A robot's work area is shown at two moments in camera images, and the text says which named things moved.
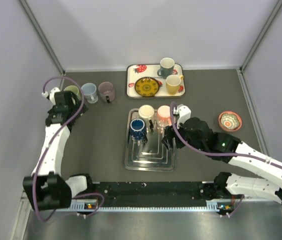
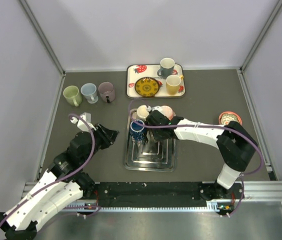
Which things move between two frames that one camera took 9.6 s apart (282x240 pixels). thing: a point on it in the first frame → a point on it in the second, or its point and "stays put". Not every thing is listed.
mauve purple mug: x=107 y=91 stays put
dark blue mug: x=138 y=129 stays put
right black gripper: x=169 y=134 → x=156 y=136
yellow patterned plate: x=147 y=87 stays put
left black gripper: x=79 y=103 → x=108 y=135
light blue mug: x=89 y=91 stays put
